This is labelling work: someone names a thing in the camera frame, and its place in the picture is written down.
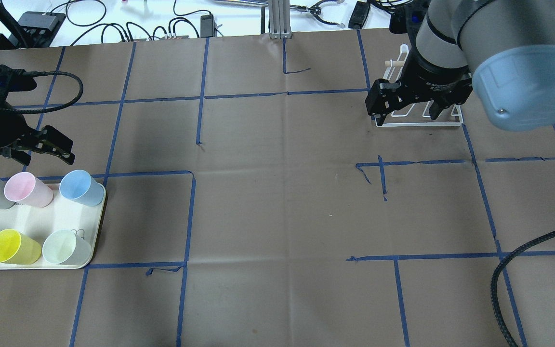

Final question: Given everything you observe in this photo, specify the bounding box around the pink plastic cup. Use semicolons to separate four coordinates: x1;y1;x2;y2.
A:
4;172;54;207

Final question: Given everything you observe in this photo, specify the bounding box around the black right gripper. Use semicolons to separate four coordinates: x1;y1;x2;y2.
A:
365;51;472;127

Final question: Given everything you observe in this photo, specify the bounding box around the blue plastic cup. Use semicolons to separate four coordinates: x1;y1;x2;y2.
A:
59;170;106;207

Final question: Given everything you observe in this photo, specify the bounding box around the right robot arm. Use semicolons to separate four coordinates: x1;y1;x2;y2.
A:
365;0;555;132

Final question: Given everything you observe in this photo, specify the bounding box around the aluminium frame post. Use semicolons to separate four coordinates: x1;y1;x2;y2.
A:
268;0;292;39

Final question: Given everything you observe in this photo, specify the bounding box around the pale green plastic cup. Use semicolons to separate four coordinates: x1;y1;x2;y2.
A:
42;229;93;266

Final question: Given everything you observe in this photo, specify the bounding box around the cream plastic tray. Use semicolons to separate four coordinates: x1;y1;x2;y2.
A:
0;184;106;270

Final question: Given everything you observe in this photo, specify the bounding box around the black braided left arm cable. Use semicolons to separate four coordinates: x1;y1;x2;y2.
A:
0;71;84;114

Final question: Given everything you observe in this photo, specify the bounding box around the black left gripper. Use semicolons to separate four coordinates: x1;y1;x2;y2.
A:
0;67;76;165

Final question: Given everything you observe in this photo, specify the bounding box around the black power adapter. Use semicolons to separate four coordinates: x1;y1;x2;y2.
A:
199;14;217;38

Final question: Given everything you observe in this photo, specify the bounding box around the white wire cup rack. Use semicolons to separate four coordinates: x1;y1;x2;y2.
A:
380;44;464;128

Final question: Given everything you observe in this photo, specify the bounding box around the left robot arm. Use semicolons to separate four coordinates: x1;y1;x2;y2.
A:
0;65;84;166

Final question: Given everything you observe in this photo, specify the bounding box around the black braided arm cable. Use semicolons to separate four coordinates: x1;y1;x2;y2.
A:
0;71;84;114
491;219;555;347

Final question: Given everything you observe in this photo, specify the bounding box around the yellow plastic cup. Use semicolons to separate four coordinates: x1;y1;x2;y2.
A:
0;229;42;265

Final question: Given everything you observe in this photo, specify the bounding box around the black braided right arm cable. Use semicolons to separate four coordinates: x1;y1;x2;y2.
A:
491;219;555;347

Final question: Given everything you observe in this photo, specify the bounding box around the black power brick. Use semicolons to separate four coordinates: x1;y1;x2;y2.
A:
347;0;371;29

